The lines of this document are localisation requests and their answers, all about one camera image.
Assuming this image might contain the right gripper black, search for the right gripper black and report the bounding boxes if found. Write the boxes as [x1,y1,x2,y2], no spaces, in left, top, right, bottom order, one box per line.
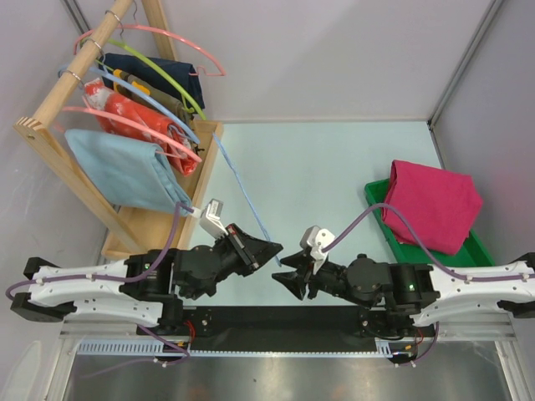
[271,248,374,309]

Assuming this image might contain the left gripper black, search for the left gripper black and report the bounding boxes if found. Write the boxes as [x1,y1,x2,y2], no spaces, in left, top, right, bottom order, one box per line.
[186,223,283,301]

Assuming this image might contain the light blue wire hanger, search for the light blue wire hanger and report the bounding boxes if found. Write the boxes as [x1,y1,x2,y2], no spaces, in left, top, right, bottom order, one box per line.
[207,133,283,243]

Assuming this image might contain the magenta trousers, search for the magenta trousers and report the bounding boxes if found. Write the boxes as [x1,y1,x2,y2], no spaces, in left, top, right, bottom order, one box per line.
[384,160,483,256]

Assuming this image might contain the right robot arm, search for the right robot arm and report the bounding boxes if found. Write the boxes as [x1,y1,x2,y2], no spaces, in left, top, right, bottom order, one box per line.
[272,251,534,338]

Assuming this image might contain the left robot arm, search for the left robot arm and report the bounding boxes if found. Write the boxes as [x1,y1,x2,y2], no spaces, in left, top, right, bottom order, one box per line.
[7,224,283,334]

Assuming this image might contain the light blue folded trousers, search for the light blue folded trousers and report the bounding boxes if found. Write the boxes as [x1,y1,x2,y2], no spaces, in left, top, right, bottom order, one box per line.
[65,129,193,215]

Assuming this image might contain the olive green trousers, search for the olive green trousers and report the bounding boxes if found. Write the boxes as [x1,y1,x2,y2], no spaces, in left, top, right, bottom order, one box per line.
[113,69,193,126]

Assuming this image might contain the pink hanger at back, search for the pink hanger at back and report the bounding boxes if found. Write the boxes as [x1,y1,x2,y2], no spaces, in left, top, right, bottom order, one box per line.
[74,23,227,78]

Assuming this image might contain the pink hanger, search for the pink hanger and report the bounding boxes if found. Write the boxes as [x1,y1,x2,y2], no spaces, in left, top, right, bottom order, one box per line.
[74,23,227,78]
[61,106,202,163]

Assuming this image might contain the navy blue trousers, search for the navy blue trousers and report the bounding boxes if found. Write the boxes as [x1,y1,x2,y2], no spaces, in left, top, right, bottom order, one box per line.
[104,53,205,109]

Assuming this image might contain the orange white patterned trousers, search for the orange white patterned trousers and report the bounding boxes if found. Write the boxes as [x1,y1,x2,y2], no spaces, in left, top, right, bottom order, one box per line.
[84,79,198,176]

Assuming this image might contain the pink hanger front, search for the pink hanger front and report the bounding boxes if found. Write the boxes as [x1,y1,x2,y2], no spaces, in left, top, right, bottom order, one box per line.
[61,106,202,163]

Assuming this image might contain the lime green hanger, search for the lime green hanger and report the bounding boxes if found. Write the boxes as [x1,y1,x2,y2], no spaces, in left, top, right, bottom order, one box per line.
[97,39,206,120]

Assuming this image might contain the blue hanger mid rack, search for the blue hanger mid rack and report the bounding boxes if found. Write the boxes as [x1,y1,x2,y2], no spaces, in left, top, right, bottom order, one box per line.
[57,63,201,145]

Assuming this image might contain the wooden clothes rack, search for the wooden clothes rack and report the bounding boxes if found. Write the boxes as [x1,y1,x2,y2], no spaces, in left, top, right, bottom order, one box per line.
[13,1,223,260]

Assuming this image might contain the green plastic tray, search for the green plastic tray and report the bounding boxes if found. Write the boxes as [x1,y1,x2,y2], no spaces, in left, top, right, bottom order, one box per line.
[364,179,495,267]

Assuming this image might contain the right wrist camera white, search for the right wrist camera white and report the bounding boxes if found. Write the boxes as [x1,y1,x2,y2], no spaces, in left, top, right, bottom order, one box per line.
[300,226,335,275]

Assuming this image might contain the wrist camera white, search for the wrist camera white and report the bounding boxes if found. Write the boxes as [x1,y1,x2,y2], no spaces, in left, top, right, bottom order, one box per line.
[300,226,335,275]
[191,199,228,240]

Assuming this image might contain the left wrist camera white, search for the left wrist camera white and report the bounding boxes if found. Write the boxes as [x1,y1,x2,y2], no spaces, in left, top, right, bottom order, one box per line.
[191,199,228,240]

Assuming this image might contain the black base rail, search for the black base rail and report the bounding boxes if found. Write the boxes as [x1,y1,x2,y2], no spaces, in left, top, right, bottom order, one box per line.
[182,306,401,353]

